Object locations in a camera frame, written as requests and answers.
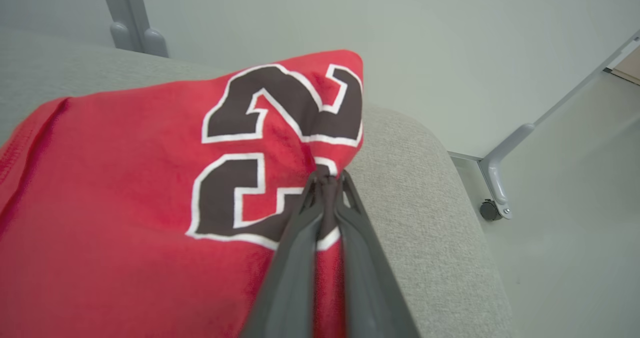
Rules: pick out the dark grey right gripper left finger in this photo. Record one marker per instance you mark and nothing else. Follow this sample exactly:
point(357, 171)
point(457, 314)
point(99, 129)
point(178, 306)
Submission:
point(290, 278)

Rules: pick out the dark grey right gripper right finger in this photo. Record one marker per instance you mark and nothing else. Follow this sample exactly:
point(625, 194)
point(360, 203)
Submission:
point(367, 288)

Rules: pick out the red white numbered jersey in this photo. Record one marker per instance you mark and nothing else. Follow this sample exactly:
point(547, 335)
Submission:
point(100, 178)

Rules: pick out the grey fabric sofa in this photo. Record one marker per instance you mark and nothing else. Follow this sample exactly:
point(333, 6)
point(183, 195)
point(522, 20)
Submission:
point(425, 203)

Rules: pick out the black caster wheel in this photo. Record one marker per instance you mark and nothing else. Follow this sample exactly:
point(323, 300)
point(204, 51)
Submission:
point(490, 211)

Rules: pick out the grey partition leg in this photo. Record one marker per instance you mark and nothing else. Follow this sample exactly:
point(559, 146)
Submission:
point(495, 173)

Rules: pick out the grey partition post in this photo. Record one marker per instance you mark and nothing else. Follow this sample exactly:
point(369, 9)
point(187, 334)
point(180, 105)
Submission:
point(127, 8)

